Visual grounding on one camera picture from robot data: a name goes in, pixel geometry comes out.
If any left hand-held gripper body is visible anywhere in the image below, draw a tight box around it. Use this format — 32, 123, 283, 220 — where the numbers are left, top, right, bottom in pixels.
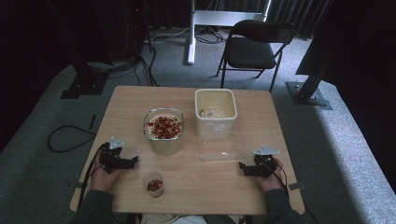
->
99, 136, 132, 175

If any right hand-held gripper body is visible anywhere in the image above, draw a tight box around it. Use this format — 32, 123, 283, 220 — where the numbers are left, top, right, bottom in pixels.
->
252, 145, 281, 179

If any small clear plastic cup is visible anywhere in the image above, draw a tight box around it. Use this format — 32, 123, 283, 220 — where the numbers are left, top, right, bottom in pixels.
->
142, 172, 165, 199

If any clear glass container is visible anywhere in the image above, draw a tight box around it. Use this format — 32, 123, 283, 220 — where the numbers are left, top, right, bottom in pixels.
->
143, 107, 185, 157

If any cream square plastic bin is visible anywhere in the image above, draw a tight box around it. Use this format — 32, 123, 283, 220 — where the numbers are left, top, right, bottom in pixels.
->
194, 88, 238, 140

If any person's right hand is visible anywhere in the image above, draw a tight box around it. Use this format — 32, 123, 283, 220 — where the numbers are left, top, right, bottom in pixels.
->
259, 157, 285, 193

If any person's left hand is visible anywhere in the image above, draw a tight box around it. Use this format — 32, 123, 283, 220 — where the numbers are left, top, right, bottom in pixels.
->
90, 151, 125, 193

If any heap of red dried pieces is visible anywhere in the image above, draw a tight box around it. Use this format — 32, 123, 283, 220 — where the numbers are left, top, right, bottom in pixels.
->
147, 115, 183, 140

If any black slanted stand with base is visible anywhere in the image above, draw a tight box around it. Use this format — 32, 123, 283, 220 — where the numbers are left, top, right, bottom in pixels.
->
285, 36, 334, 111

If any person's light clothing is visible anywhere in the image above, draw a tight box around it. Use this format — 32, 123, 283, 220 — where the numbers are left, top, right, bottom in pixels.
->
139, 213, 248, 224

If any black folding chair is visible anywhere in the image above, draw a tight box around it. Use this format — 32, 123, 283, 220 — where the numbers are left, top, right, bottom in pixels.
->
215, 19, 297, 93

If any black equipment tower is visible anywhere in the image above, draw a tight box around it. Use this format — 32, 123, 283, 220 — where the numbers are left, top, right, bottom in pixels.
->
122, 0, 148, 62

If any white metal stand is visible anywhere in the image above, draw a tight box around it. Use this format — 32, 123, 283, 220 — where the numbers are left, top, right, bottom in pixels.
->
186, 0, 273, 65

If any right hand-held gripper cable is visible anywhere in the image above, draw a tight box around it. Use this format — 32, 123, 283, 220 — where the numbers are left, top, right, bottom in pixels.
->
264, 161, 290, 200

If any hand-held gripper cable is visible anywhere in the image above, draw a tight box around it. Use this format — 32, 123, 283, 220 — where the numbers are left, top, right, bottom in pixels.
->
264, 161, 290, 200
78, 146, 106, 209

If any left hand-held gripper cable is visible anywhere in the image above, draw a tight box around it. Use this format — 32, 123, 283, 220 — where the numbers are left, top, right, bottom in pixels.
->
78, 146, 106, 209

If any black looped floor cable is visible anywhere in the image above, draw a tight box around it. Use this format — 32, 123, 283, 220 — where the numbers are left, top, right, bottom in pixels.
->
47, 124, 97, 154

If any black stand with base plate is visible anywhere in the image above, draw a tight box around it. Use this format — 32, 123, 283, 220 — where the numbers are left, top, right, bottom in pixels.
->
46, 0, 114, 100

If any bundle of black floor cables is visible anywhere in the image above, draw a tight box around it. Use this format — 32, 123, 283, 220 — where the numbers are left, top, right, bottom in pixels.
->
87, 43, 161, 88

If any white floor cable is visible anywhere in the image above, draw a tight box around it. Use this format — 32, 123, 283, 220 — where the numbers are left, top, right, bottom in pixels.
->
144, 26, 191, 45

